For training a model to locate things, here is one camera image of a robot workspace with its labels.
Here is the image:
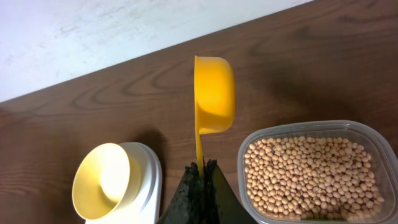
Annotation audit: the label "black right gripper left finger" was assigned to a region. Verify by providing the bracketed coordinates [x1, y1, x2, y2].
[157, 162, 205, 224]

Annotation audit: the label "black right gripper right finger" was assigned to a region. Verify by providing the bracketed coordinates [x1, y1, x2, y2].
[205, 159, 257, 224]

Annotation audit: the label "yellow measuring scoop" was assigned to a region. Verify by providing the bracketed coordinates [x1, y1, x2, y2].
[194, 56, 236, 178]

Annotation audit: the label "white kitchen scale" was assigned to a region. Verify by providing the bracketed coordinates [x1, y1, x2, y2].
[84, 142, 162, 223]

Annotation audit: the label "yellow bowl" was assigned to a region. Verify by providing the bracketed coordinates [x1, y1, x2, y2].
[72, 143, 142, 221]

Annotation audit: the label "soybeans in container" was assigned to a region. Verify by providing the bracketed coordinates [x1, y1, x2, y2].
[243, 136, 384, 221]

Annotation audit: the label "clear plastic container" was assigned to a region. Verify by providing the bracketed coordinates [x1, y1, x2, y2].
[238, 120, 397, 223]

